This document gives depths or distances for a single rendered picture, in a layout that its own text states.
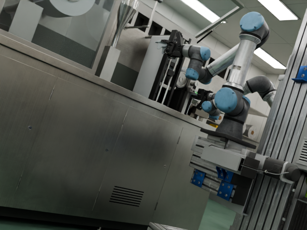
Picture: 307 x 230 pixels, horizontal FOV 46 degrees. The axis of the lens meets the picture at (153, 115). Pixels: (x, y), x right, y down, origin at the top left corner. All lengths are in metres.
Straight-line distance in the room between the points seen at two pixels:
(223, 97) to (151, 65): 1.03
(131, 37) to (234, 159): 1.56
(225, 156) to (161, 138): 0.80
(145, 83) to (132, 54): 0.30
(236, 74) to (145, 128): 0.74
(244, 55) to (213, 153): 0.53
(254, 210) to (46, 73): 1.27
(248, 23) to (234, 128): 0.54
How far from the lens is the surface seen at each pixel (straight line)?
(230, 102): 1.83
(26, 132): 1.95
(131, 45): 2.90
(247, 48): 1.93
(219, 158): 1.73
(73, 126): 2.04
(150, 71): 2.74
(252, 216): 1.95
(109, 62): 2.49
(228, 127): 1.95
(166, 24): 3.12
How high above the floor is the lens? 0.68
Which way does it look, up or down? 3 degrees up
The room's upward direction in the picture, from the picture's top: 19 degrees clockwise
